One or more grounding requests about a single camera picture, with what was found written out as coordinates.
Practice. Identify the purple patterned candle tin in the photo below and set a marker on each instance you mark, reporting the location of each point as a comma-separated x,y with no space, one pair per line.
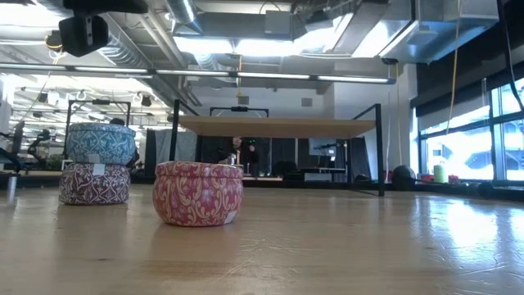
94,184

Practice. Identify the small metal cup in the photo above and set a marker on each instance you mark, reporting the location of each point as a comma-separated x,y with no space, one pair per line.
230,160

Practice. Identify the computer monitor screen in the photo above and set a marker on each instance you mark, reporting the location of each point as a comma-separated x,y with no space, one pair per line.
321,146

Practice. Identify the black robot arm in room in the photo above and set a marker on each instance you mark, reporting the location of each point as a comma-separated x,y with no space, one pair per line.
41,137

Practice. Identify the grey cloth cover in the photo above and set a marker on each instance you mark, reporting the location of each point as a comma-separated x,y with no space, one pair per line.
188,145

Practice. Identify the linear ceiling light bar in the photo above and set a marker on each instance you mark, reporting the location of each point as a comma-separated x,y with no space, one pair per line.
196,72

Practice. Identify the wooden shelf riser black frame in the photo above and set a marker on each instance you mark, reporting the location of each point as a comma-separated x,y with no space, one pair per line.
278,127

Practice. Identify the wooden peg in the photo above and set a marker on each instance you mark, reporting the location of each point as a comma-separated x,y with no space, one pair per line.
238,157

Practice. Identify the large glass window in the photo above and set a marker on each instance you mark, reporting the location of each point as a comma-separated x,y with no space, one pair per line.
462,153

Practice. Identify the short silver post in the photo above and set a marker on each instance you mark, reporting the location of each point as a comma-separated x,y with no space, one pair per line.
12,188

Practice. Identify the small red object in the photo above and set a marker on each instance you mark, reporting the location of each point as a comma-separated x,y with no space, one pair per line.
427,178
453,179

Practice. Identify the pink patterned candle tin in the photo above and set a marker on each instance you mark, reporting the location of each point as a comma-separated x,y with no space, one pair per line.
198,194

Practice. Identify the black ball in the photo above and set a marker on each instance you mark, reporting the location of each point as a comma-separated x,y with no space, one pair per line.
404,177

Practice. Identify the green cylinder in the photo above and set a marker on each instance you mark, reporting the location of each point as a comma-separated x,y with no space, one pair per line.
440,173

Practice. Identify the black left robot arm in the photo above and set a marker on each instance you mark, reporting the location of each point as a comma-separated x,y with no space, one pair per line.
82,34

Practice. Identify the black metal gantry frame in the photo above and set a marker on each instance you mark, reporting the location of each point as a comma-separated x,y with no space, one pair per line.
239,109
100,102

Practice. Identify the teal patterned candle tin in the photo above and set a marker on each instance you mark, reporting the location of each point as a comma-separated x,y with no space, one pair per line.
100,143

